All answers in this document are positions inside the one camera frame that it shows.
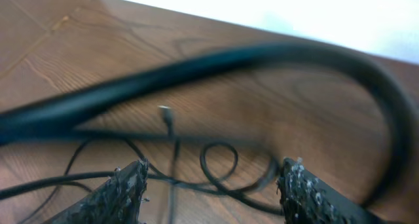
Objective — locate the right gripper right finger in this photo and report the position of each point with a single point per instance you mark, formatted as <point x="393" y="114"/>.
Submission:
<point x="307" y="199"/>

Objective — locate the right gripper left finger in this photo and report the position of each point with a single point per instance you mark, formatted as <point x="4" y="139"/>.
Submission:
<point x="118" y="200"/>

